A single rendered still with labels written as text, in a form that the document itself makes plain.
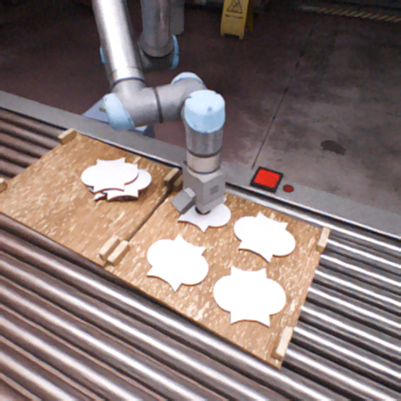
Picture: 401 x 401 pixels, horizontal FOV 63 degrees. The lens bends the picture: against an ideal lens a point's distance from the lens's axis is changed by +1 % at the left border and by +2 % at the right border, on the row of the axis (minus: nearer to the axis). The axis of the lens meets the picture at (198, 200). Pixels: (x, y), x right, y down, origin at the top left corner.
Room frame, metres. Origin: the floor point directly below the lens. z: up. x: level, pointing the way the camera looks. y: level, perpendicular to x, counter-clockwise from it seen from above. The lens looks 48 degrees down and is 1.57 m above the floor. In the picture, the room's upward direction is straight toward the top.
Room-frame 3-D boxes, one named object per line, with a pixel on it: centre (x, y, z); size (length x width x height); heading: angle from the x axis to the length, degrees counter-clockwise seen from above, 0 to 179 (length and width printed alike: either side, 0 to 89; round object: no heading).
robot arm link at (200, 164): (0.54, -0.01, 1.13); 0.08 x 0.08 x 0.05
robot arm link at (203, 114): (0.54, -0.01, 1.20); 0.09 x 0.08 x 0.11; 15
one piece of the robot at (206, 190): (0.53, 0.01, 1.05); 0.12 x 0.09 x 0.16; 125
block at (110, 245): (0.42, 0.21, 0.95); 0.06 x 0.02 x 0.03; 151
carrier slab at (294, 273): (0.42, -0.05, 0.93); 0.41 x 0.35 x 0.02; 60
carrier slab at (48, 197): (0.63, 0.31, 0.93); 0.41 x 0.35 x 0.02; 61
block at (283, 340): (0.21, -0.16, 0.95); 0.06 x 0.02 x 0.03; 150
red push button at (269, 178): (0.67, -0.20, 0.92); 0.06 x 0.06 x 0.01; 64
